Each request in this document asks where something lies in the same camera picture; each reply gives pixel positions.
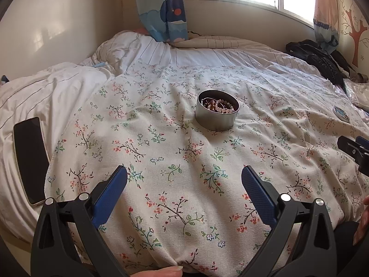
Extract beige quilted bedspread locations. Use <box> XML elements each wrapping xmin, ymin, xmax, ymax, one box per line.
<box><xmin>173</xmin><ymin>35</ymin><xmax>277</xmax><ymax>48</ymax></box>

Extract person's dark pants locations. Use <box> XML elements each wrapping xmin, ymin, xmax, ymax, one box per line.
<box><xmin>331</xmin><ymin>221</ymin><xmax>369</xmax><ymax>277</ymax></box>

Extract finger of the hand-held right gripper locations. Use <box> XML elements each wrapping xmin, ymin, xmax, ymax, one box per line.
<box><xmin>355</xmin><ymin>135</ymin><xmax>369</xmax><ymax>152</ymax></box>
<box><xmin>337</xmin><ymin>135</ymin><xmax>369</xmax><ymax>176</ymax></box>

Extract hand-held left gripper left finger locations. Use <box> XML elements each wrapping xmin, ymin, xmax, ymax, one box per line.
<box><xmin>30</xmin><ymin>165</ymin><xmax>128</xmax><ymax>277</ymax></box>

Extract person's right hand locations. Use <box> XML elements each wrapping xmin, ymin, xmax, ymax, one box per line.
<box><xmin>353</xmin><ymin>195</ymin><xmax>369</xmax><ymax>246</ymax></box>

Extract whale print curtain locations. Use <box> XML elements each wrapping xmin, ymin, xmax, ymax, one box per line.
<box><xmin>133</xmin><ymin>0</ymin><xmax>189</xmax><ymax>42</ymax></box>
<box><xmin>313</xmin><ymin>0</ymin><xmax>341</xmax><ymax>54</ymax></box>

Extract pile of bracelets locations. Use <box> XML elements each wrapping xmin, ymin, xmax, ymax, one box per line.
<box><xmin>202</xmin><ymin>96</ymin><xmax>238</xmax><ymax>114</ymax></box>

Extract black smartphone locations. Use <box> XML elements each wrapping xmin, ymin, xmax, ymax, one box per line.
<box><xmin>13</xmin><ymin>117</ymin><xmax>50</xmax><ymax>206</ymax></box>

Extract person's left hand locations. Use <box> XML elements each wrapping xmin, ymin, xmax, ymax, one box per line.
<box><xmin>131</xmin><ymin>266</ymin><xmax>184</xmax><ymax>277</ymax></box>

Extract floral blanket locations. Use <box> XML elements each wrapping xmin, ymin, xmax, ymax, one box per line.
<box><xmin>46</xmin><ymin>59</ymin><xmax>369</xmax><ymax>277</ymax></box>

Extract clear plastic bag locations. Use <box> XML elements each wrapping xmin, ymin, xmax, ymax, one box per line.
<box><xmin>344</xmin><ymin>78</ymin><xmax>369</xmax><ymax>108</ymax></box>

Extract round tin lid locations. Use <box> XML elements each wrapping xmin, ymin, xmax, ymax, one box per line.
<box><xmin>332</xmin><ymin>107</ymin><xmax>351</xmax><ymax>122</ymax></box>

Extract round metal tin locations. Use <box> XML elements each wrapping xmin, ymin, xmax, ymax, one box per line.
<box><xmin>195</xmin><ymin>90</ymin><xmax>240</xmax><ymax>131</ymax></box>

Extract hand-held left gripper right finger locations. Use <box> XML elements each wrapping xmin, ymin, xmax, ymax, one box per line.
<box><xmin>241</xmin><ymin>166</ymin><xmax>338</xmax><ymax>277</ymax></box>

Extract tree wall decal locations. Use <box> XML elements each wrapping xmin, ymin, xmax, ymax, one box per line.
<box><xmin>336</xmin><ymin>0</ymin><xmax>369</xmax><ymax>68</ymax></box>

